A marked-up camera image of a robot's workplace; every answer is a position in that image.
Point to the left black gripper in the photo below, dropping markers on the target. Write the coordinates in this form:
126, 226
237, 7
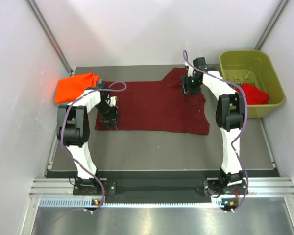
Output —
112, 118

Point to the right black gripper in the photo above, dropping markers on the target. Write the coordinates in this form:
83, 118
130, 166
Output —
186, 88

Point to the dark red t-shirt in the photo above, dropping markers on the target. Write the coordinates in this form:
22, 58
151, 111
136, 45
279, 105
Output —
160, 106

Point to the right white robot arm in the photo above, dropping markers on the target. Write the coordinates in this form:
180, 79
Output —
230, 118

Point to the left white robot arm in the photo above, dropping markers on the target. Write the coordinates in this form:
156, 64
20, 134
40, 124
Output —
73, 132

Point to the folded orange t-shirt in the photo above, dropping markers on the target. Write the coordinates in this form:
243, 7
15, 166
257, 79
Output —
69, 89

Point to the olive green plastic basket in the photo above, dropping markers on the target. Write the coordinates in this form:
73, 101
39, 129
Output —
253, 67

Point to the bright red t-shirt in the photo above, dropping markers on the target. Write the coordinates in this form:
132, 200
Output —
254, 96

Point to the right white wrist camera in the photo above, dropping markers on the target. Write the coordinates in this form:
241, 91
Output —
190, 69

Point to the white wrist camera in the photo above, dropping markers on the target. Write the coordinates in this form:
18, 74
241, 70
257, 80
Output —
190, 69
112, 101

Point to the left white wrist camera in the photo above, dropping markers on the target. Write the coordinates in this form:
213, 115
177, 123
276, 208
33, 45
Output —
112, 101

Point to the slotted grey cable duct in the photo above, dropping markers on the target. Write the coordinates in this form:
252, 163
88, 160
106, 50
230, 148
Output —
94, 203

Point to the aluminium frame rail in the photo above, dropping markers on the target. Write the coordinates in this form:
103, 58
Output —
258, 187

